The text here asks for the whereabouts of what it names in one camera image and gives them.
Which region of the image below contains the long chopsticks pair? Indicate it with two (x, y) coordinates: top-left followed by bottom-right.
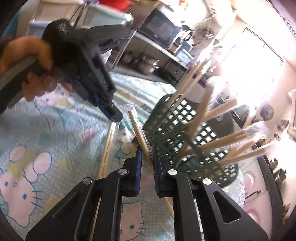
(90, 122), (117, 240)

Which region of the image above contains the dark green perforated utensil basket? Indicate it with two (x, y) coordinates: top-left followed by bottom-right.
(142, 93), (240, 188)

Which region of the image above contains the metal kitchen shelf rack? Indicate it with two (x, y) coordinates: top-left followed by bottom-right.
(107, 32), (189, 86)

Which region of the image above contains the person's left hand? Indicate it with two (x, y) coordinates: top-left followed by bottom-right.
(1, 36), (74, 101)

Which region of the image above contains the plastic drawer storage tower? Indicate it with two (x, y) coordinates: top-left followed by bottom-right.
(26, 1), (133, 38)

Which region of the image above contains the stainless steel pot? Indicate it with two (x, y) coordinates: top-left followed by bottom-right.
(138, 58), (159, 75)

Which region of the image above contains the red plastic basin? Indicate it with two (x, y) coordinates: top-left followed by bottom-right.
(98, 0), (133, 11)

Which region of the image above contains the Hello Kitty bedsheet table cover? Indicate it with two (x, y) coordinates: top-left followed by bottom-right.
(1, 73), (175, 240)

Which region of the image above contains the black microwave oven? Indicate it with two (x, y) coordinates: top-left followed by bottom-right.
(138, 9), (180, 49)

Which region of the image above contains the blue plastic box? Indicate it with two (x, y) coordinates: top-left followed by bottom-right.
(176, 48), (194, 64)

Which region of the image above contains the small round wall fan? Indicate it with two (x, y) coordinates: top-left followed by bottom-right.
(260, 104), (274, 121)

